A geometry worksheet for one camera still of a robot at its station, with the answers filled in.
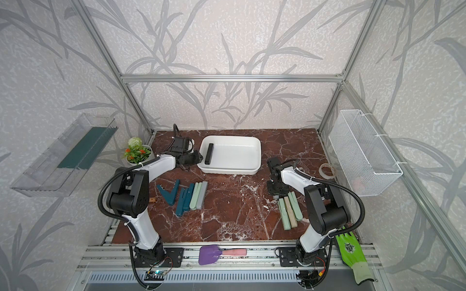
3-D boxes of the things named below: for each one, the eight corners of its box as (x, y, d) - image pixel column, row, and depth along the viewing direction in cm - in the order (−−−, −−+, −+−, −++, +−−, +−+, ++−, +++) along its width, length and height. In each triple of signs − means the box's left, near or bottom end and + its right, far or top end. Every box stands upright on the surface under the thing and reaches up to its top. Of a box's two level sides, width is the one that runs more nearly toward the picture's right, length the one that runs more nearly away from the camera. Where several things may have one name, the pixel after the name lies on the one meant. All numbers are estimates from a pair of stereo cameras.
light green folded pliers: (190, 209, 89) (188, 207, 87) (197, 184, 98) (195, 181, 96) (195, 210, 89) (194, 207, 87) (202, 184, 98) (201, 182, 95)
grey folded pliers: (197, 209, 89) (195, 206, 87) (203, 184, 98) (202, 181, 96) (203, 209, 89) (202, 207, 87) (208, 184, 98) (208, 181, 95)
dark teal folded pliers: (175, 216, 87) (173, 214, 84) (182, 190, 96) (180, 187, 93) (182, 216, 87) (180, 214, 84) (187, 190, 96) (186, 187, 93)
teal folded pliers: (184, 210, 89) (182, 208, 86) (189, 186, 97) (188, 183, 95) (189, 210, 89) (187, 208, 86) (194, 186, 97) (192, 183, 95)
